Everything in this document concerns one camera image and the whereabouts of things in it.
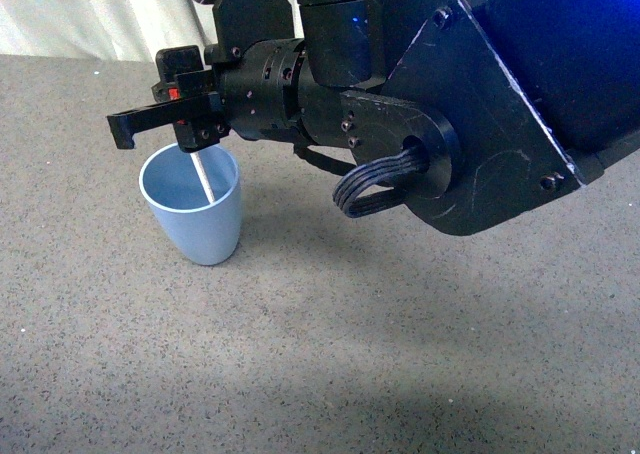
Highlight light wooden chopstick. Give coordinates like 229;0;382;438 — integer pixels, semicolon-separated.
190;152;215;204

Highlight blue plastic cup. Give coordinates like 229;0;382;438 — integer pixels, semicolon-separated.
139;144;242;266

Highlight grey-white curtain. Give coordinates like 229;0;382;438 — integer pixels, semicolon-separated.
1;0;217;62

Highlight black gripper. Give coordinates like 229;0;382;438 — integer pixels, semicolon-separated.
107;38;306;149

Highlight black ribbon cable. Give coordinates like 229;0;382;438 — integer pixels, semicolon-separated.
292;143;432;220

